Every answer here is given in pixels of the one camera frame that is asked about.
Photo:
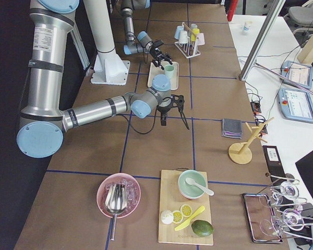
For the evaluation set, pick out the grey folded cloth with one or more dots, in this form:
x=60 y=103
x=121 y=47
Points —
x=232 y=128

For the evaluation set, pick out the near teach pendant tablet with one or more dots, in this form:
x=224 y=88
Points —
x=296 y=105

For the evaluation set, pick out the pink cup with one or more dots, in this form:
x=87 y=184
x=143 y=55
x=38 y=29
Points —
x=200 y=39

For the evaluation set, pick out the pink bowl with ice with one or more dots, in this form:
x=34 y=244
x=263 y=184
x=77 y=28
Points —
x=130 y=185

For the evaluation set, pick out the white cup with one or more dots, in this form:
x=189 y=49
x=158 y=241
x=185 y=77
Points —
x=183 y=37

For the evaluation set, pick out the wine glass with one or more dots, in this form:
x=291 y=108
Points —
x=285 y=194
x=288 y=221

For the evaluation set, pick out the wooden cutting board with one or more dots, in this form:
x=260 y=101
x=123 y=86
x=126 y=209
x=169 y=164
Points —
x=171 y=199

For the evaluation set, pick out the metal ice scoop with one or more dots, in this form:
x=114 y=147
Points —
x=116 y=203

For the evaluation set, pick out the grey office chair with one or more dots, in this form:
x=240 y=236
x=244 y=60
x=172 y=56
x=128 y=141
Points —
x=302 y=16

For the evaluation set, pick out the far teach pendant tablet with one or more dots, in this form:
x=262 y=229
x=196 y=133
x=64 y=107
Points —
x=298 y=72

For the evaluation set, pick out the grey cup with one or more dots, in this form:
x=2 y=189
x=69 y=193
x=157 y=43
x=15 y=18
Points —
x=193 y=27

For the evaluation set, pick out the black power box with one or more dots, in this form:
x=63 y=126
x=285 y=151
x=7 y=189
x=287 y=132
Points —
x=273 y=160

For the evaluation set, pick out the yellow cup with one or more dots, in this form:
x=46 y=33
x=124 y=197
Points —
x=194 y=35

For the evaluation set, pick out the avocado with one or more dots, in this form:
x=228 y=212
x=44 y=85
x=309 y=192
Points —
x=202 y=228

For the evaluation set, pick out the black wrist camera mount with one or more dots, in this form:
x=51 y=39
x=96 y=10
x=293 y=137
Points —
x=156 y=44

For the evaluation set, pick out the beige rabbit tray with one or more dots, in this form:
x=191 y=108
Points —
x=160 y=75

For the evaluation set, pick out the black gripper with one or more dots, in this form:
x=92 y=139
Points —
x=164 y=108
x=156 y=54

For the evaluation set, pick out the lemon slices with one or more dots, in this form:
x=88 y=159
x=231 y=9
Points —
x=184 y=212

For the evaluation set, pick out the black framed glass tray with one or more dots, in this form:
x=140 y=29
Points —
x=257 y=210

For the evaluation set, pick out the aluminium frame post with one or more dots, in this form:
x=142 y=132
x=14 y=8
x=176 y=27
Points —
x=264 y=31

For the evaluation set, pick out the yellow plastic knife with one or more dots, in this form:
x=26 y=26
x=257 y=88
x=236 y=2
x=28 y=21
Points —
x=186 y=223

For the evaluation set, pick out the wooden mug tree stand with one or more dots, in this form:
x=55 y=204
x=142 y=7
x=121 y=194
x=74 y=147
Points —
x=240 y=153

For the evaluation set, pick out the white pillar with base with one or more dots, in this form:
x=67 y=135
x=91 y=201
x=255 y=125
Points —
x=108 y=67

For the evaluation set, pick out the light blue cup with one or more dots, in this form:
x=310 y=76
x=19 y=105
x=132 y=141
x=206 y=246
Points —
x=177 y=32

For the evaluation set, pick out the white garlic bulb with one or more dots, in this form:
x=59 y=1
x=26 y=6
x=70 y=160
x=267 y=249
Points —
x=167 y=217

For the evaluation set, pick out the green bowl with spoon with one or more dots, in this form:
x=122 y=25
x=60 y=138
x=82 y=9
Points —
x=192 y=184

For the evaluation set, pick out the teach pendant tablet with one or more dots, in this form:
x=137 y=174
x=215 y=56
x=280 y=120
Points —
x=298 y=72
x=296 y=105

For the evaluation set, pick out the green cup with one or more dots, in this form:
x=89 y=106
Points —
x=169 y=71

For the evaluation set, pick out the paper cup blue band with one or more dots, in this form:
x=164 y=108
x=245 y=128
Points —
x=246 y=27

